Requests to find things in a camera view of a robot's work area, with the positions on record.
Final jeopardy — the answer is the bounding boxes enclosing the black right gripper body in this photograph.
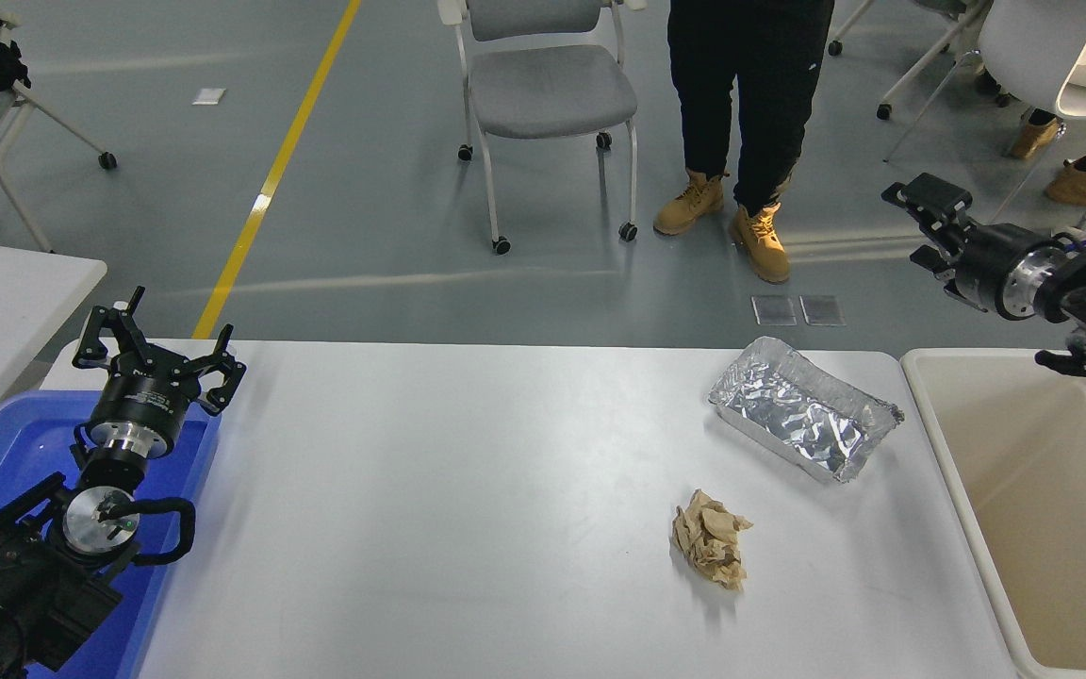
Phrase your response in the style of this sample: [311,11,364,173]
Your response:
[953,223,1049,318]

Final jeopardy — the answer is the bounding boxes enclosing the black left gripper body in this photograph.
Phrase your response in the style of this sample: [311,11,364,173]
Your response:
[86,364,193,444]

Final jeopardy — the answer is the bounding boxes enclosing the silver foil tray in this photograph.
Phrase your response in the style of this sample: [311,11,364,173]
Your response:
[707,336,905,485]

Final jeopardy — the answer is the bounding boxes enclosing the white wheeled chair base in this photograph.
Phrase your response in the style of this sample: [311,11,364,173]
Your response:
[828,0,992,122]

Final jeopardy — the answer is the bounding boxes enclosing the metal floor plate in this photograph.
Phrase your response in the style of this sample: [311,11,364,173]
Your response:
[799,295,846,327]
[751,295,798,327]

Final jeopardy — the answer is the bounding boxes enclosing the person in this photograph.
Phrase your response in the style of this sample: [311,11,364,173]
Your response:
[653,0,836,284]
[1008,0,1086,210]

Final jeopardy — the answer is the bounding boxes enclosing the white shell chair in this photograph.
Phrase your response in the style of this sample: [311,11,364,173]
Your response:
[885,0,1086,237]

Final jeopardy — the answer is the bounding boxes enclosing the large pale plastic bin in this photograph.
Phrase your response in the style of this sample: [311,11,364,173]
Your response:
[901,347,1086,679]

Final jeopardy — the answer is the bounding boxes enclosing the crumpled tan paper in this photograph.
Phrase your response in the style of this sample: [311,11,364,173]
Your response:
[670,489,754,593]

